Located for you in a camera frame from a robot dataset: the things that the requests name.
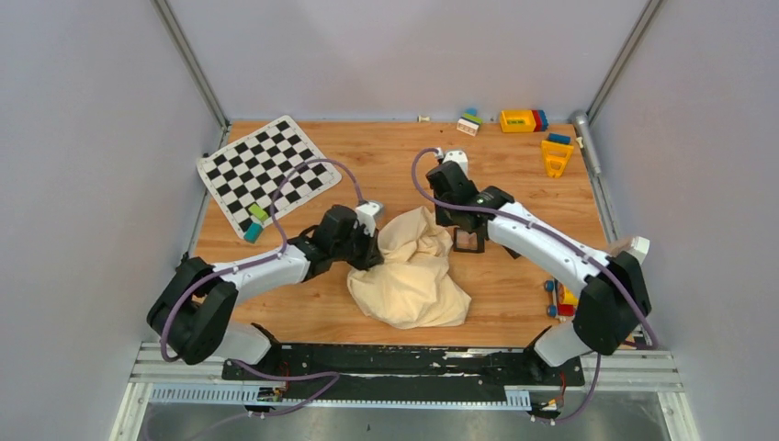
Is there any blue toy brick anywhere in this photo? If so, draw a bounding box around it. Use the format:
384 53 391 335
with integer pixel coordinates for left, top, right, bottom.
547 132 571 145

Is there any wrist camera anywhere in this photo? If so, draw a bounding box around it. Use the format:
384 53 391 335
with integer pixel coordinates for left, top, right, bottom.
441 150 469 176
355 200 384 237

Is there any red blue brick stack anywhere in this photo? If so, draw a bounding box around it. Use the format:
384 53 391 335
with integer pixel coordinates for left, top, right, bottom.
532 109 548 132

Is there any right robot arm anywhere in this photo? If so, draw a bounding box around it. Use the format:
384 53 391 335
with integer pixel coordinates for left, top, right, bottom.
425 161 652 384

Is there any teal block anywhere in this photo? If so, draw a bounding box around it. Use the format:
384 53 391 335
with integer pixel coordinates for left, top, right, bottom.
243 222 264 243

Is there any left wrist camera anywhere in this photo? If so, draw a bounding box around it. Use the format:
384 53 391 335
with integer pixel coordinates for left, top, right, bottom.
355 200 384 237

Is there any purple cable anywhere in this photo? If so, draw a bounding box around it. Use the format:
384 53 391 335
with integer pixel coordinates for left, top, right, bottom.
411 147 660 424
159 158 369 421

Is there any grey metal cylinder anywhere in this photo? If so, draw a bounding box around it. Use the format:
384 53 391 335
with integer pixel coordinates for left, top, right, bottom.
570 110 602 176

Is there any white toy brick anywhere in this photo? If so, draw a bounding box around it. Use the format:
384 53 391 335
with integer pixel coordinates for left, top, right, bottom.
456 118 480 137

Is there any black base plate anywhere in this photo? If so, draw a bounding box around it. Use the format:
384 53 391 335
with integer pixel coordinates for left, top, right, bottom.
255 344 585 402

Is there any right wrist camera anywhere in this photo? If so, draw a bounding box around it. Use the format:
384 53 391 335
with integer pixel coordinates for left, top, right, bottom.
441 150 469 176

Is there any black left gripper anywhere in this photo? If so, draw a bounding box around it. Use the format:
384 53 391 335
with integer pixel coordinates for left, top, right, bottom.
331 221 383 270

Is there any colourful toy car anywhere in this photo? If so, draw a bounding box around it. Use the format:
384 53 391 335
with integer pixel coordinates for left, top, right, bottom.
544 278 579 322

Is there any lime green block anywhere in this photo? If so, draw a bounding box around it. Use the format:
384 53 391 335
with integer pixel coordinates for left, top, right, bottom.
248 203 269 224

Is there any black white chessboard mat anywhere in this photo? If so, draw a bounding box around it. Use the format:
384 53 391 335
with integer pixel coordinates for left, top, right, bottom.
197 115 342 239

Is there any yellow toy bin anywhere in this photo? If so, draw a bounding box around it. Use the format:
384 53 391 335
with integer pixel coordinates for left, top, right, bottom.
499 109 537 133

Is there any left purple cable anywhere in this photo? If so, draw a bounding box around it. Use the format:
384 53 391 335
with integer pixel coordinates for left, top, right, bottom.
159 158 369 421

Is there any green blue brick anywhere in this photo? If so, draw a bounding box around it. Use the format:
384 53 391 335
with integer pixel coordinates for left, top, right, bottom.
461 107 483 126

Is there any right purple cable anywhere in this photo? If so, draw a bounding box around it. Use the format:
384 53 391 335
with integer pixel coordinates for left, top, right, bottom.
411 147 660 424

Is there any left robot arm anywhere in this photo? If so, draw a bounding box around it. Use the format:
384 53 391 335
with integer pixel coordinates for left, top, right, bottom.
146 201 384 379

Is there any yellow toy frame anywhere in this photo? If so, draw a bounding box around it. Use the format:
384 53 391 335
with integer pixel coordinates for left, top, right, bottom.
540 141 574 178

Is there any cream yellow garment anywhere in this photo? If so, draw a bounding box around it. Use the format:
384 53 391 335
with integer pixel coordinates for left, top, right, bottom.
346 207 471 330

